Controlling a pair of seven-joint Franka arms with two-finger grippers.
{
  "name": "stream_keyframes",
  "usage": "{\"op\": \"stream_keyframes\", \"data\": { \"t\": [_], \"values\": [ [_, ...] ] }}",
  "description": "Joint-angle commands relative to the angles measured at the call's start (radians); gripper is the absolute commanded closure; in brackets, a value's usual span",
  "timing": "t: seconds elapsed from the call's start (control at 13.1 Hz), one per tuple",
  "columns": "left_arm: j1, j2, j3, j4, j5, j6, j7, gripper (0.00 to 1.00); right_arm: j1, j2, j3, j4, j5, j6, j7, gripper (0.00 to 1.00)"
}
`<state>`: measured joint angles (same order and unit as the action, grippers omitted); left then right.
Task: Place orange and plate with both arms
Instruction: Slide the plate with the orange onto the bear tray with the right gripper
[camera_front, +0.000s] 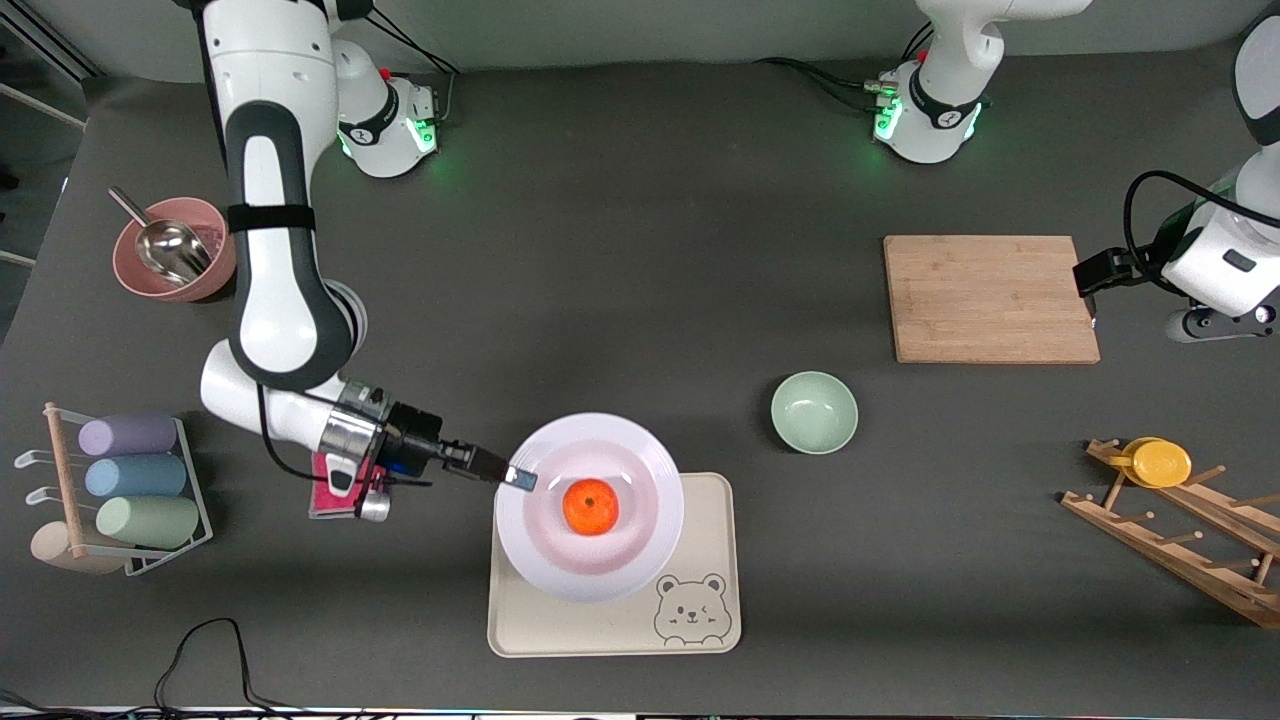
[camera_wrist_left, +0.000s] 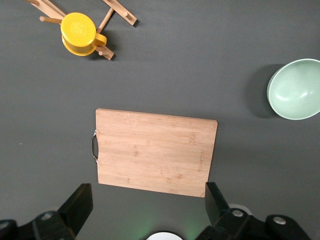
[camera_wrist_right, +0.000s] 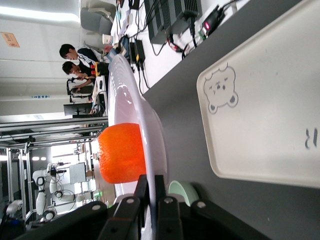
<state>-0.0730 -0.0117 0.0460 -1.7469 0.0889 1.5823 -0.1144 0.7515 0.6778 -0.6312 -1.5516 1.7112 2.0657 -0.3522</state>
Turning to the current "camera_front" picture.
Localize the light green bowl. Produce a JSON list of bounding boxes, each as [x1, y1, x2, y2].
[[770, 371, 860, 456]]

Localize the purple cup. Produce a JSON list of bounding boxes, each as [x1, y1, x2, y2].
[[78, 414, 179, 458]]

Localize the wooden peg drying rack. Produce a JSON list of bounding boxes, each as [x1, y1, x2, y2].
[[1060, 437, 1280, 631]]

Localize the pink bowl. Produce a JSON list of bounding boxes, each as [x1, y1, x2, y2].
[[111, 196, 238, 302]]

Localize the black left base cable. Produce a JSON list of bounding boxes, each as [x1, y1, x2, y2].
[[755, 30, 936, 113]]

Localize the beige bear print tray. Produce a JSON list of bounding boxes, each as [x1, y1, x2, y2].
[[487, 472, 743, 659]]

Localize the black cable on table edge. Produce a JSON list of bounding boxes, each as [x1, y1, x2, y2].
[[0, 617, 401, 720]]

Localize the green cup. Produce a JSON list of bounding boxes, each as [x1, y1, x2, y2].
[[95, 495, 201, 550]]

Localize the yellow cup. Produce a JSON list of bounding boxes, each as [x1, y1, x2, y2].
[[1120, 437, 1193, 490]]

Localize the wooden cutting board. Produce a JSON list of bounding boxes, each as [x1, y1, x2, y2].
[[883, 235, 1102, 365]]

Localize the white round plate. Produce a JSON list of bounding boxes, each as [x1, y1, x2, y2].
[[494, 412, 686, 604]]

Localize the grey metal frame bar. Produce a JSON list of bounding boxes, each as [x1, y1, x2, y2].
[[0, 80, 89, 131]]

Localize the blue cup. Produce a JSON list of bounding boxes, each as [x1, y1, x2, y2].
[[84, 455, 188, 499]]

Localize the pink folded cloth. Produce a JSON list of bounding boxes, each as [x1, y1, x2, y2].
[[308, 450, 389, 520]]

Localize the metal scoop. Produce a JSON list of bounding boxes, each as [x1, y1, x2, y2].
[[108, 186, 214, 288]]

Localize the black right base cables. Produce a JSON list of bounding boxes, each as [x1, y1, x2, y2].
[[365, 10, 471, 126]]

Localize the beige cup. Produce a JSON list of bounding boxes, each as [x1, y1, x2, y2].
[[30, 522, 126, 577]]

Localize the white wire cup rack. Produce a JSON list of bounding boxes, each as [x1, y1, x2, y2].
[[14, 402, 215, 578]]

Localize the orange fruit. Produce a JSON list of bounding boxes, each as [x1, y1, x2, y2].
[[562, 478, 621, 536]]

